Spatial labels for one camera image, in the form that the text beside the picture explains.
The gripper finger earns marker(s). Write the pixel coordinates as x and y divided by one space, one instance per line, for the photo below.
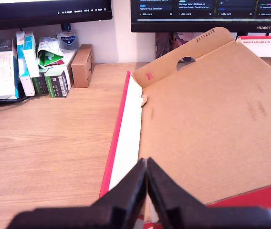
128 190
164 190

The red Nike shoebox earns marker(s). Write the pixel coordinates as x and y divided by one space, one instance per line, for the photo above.
209 119

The green black box with barcode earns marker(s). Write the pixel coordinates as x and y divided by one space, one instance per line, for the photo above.
56 83

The small brown cardboard box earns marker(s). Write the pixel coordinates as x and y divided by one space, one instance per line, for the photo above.
81 69

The small green black box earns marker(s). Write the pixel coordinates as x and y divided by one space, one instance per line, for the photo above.
39 83

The plain white box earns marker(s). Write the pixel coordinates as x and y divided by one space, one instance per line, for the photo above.
69 59

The purple patterned packet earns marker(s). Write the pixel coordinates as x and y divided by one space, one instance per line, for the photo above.
166 43

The crumpled white green leaflet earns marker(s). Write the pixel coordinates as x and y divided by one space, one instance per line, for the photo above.
48 52

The clear Cuticura bottle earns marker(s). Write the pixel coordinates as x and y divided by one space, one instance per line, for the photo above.
68 40

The slim white cyan box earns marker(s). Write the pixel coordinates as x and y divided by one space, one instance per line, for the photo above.
30 57

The black Huawei computer monitor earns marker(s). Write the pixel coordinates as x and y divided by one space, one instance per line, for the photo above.
197 25

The tall white cyan box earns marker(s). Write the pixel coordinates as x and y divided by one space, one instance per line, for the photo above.
21 59

